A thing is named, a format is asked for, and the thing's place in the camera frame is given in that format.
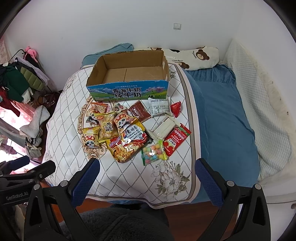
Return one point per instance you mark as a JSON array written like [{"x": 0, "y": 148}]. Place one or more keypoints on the open cardboard milk box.
[{"x": 129, "y": 75}]

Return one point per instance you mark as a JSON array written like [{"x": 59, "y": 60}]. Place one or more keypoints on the white wall switch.
[{"x": 177, "y": 26}]

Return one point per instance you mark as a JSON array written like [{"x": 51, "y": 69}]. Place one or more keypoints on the white labelled snack packet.
[{"x": 160, "y": 106}]

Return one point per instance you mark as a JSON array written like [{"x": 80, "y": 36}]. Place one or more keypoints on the Korean cheese noodle packet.
[{"x": 128, "y": 142}]

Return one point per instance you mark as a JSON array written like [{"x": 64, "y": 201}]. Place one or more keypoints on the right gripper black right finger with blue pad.
[{"x": 253, "y": 222}]

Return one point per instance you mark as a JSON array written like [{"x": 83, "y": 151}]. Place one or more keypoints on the pile of clothes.
[{"x": 23, "y": 86}]

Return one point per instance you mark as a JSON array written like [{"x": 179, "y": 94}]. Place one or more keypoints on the blue folded blanket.
[{"x": 92, "y": 58}]

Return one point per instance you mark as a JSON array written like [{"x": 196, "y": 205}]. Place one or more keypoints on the yellow panda snack packet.
[{"x": 91, "y": 136}]

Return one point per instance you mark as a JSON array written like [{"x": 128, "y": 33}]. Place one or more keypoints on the white patterned quilt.
[{"x": 159, "y": 184}]

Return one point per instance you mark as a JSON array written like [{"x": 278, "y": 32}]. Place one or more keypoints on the bear print pillow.
[{"x": 195, "y": 59}]

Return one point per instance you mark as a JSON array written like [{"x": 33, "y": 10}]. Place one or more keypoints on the pink plush toy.
[{"x": 32, "y": 53}]

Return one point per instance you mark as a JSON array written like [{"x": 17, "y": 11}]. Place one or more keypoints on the brown sauce packet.
[{"x": 139, "y": 111}]

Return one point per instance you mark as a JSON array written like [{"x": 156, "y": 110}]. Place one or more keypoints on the orange sunflower seed packet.
[{"x": 99, "y": 107}]

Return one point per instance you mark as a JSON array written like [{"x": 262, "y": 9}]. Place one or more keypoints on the blue bed sheet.
[{"x": 227, "y": 140}]

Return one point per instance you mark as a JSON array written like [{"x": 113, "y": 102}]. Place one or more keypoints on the green plum snack packet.
[{"x": 118, "y": 108}]

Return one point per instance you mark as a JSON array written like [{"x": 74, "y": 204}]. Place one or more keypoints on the red triangular snack packet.
[{"x": 176, "y": 109}]

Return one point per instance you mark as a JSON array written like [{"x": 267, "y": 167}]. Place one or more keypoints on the cream barcode snack packet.
[{"x": 164, "y": 128}]

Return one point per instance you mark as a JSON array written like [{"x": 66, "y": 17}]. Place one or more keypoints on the red white snack packet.
[{"x": 175, "y": 138}]

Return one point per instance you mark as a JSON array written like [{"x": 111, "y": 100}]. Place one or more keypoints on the colourful candy ball bag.
[{"x": 153, "y": 152}]

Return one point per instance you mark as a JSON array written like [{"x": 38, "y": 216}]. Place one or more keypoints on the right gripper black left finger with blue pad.
[{"x": 41, "y": 222}]

